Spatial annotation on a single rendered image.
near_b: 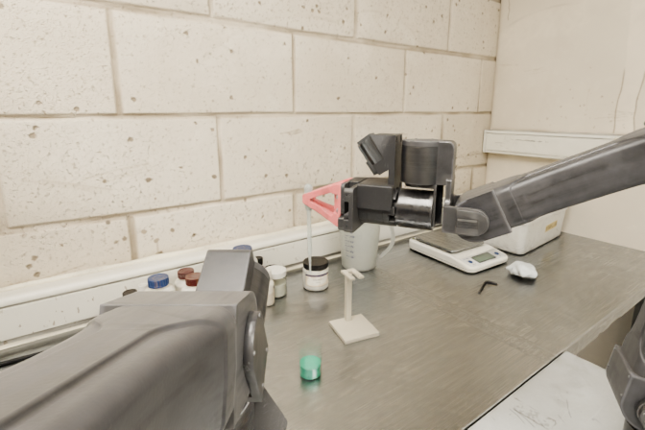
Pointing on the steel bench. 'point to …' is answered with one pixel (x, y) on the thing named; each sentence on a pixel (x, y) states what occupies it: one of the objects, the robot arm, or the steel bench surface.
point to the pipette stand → (361, 329)
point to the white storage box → (530, 234)
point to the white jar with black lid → (319, 278)
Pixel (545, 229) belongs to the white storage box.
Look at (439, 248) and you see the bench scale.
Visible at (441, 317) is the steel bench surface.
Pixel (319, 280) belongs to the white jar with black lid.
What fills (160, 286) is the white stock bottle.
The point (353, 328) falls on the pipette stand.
